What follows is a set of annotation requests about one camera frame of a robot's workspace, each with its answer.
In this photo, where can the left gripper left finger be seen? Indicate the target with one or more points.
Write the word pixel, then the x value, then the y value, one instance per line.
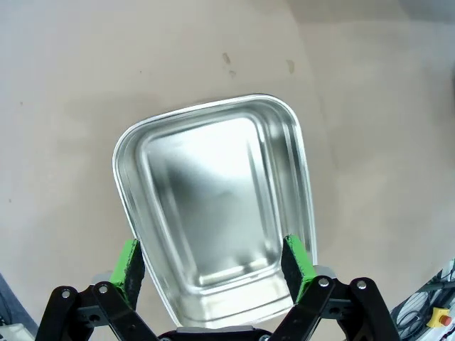
pixel 124 270

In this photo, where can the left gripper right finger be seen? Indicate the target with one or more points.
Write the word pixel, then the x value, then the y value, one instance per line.
pixel 296 263

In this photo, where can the yellow emergency stop box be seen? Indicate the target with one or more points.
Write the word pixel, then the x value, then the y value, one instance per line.
pixel 438 318

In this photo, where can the rectangular steel container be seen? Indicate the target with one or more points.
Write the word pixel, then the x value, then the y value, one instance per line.
pixel 213 177

